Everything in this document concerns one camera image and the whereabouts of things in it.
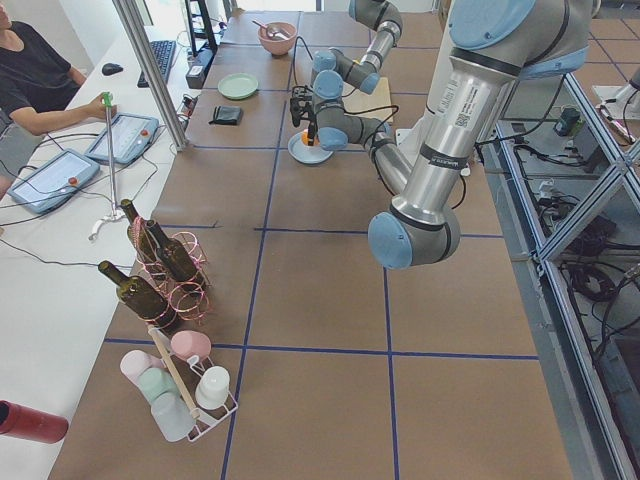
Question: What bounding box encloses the orange fruit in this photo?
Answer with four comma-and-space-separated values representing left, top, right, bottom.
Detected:
301, 129, 319, 147

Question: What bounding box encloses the light blue plate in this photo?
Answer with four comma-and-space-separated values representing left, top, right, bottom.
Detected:
287, 132, 333, 165

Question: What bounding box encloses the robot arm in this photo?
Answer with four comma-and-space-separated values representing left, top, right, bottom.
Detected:
312, 1, 592, 269
311, 1, 403, 151

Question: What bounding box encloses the green plate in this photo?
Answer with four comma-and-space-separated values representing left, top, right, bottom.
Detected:
217, 73, 259, 100

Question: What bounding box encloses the wooden cutting board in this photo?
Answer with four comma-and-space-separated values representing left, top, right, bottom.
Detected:
342, 77, 393, 124

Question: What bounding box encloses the folded grey cloth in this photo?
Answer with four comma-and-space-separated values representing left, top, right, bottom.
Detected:
208, 105, 243, 126

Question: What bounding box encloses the pink bowl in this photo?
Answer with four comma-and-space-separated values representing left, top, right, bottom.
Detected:
258, 22, 297, 56

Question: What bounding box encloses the metal scoop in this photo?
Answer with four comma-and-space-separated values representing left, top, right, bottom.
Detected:
252, 20, 291, 40

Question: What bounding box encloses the black keyboard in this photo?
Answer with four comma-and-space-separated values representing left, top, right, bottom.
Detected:
149, 40, 177, 83

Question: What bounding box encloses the far teach pendant tablet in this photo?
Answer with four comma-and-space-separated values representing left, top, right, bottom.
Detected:
85, 113, 159, 165

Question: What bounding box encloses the teach pendant tablet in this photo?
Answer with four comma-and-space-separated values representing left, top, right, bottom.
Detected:
8, 149, 100, 214
85, 113, 159, 165

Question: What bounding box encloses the middle green wine bottle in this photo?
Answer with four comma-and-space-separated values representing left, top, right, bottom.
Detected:
146, 220, 206, 291

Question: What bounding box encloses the green wine bottle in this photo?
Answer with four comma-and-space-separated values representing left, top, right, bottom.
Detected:
146, 220, 206, 291
120, 199, 157, 264
98, 260, 183, 334

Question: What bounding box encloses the rear green wine bottle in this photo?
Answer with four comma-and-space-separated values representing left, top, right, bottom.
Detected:
120, 199, 157, 264

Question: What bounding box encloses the metal stand with green top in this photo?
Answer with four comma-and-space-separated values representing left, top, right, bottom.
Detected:
88, 92, 125, 242

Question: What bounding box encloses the black computer mouse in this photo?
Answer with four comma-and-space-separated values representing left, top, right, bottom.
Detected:
101, 62, 123, 76

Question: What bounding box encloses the front green wine bottle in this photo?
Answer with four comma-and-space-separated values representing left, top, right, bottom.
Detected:
98, 260, 183, 334

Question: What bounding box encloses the pink cup on rack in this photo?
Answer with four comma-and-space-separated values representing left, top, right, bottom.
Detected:
170, 330, 212, 361

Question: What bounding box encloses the white cup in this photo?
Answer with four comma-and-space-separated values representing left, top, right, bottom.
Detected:
195, 366, 230, 410

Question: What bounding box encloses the person in black shirt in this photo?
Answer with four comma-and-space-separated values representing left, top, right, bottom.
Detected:
0, 0, 118, 196

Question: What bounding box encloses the near teach pendant tablet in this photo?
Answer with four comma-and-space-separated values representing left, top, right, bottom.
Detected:
8, 149, 100, 214

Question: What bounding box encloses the pale pink cup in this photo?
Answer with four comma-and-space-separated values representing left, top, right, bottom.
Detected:
120, 350, 165, 386

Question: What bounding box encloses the mint green cup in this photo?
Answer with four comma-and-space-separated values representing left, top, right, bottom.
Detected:
136, 367, 179, 404

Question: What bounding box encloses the grey blue cup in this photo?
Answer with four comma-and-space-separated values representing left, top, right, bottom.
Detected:
151, 392, 196, 442

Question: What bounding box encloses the red cylinder bottle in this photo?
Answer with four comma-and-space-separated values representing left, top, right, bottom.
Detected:
1, 400, 69, 444

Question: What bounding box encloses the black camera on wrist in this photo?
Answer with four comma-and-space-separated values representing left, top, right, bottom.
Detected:
289, 85, 315, 127

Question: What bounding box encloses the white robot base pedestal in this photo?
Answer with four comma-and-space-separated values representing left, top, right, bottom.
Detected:
395, 128, 421, 163

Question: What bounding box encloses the aluminium frame post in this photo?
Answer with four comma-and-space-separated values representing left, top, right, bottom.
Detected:
112, 0, 188, 152

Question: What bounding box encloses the copper wire bottle rack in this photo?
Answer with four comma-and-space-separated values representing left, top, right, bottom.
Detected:
127, 216, 211, 326

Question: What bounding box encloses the white wire cup rack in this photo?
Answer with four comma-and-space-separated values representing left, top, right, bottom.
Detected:
148, 328, 238, 443

